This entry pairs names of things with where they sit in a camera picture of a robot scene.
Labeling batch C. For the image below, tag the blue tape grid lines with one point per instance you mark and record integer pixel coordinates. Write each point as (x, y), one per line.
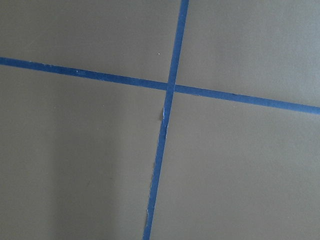
(170, 87)

